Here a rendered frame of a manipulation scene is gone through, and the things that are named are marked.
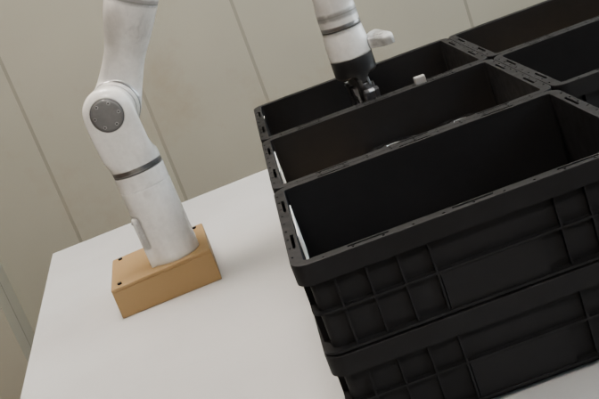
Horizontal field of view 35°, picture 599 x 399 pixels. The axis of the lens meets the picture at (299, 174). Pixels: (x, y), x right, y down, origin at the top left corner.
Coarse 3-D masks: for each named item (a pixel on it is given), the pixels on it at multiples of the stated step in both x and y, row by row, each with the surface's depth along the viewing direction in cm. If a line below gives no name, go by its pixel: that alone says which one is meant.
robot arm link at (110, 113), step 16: (96, 96) 159; (112, 96) 159; (128, 96) 160; (96, 112) 159; (112, 112) 159; (128, 112) 160; (96, 128) 160; (112, 128) 160; (128, 128) 160; (96, 144) 162; (112, 144) 161; (128, 144) 161; (144, 144) 162; (112, 160) 162; (128, 160) 161; (144, 160) 162; (128, 176) 162
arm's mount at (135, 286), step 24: (120, 264) 178; (144, 264) 172; (168, 264) 166; (192, 264) 166; (216, 264) 167; (120, 288) 164; (144, 288) 165; (168, 288) 166; (192, 288) 167; (120, 312) 165
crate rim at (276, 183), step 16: (480, 64) 152; (496, 64) 147; (432, 80) 152; (528, 80) 133; (384, 96) 153; (528, 96) 125; (352, 112) 152; (480, 112) 125; (304, 128) 152; (272, 160) 139; (352, 160) 125; (272, 176) 131; (304, 176) 126
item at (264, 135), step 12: (420, 48) 181; (456, 48) 169; (468, 48) 165; (384, 60) 182; (396, 60) 181; (480, 60) 154; (444, 72) 154; (324, 84) 181; (288, 96) 181; (264, 108) 181; (348, 108) 154; (264, 120) 168; (264, 132) 159
